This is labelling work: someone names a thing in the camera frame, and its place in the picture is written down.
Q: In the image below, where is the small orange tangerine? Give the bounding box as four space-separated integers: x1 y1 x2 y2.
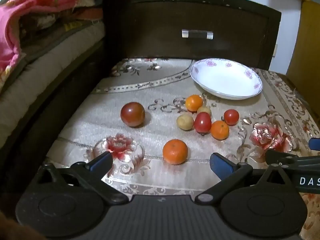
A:
185 94 204 112
210 120 230 140

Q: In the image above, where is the larger yellow-brown potato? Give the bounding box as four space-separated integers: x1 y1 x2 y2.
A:
176 114 195 131

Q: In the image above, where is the large dark red tomato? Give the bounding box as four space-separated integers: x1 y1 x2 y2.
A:
120 102 146 128

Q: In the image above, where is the folded patterned quilt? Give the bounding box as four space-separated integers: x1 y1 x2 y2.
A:
20 0 103 43

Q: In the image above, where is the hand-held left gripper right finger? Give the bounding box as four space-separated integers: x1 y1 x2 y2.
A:
194 152 292 204

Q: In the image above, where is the dark wooden nightstand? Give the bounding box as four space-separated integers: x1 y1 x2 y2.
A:
102 0 282 70

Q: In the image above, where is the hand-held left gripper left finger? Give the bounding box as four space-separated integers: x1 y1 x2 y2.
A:
41 152 129 204

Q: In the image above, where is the round red tomato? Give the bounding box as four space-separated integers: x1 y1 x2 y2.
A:
223 109 240 126

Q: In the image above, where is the grey mattress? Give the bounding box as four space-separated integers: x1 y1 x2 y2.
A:
0 20 105 140

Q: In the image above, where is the smaller yellow-brown potato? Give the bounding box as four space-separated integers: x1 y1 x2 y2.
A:
197 106 212 117

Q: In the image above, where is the clear acrylic drawer handle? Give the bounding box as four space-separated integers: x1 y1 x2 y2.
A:
182 29 214 40

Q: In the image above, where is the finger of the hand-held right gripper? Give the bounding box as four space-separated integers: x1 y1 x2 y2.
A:
309 138 320 152
265 149 320 170

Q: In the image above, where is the elongated red tomato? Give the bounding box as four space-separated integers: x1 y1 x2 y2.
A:
194 112 212 136

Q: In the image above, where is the dark wooden bed frame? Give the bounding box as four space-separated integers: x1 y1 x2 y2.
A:
0 40 108 205

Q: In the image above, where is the yellow wooden cabinet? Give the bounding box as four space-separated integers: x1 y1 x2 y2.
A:
286 0 320 98

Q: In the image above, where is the pink floral blanket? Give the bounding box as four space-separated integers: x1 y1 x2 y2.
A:
0 0 80 85

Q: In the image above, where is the white floral-rimmed plate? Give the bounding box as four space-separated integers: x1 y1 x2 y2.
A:
189 58 263 100

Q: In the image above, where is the beige floral table cloth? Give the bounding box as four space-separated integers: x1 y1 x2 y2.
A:
44 57 320 240

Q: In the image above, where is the large orange tangerine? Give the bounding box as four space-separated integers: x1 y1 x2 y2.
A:
162 139 188 165

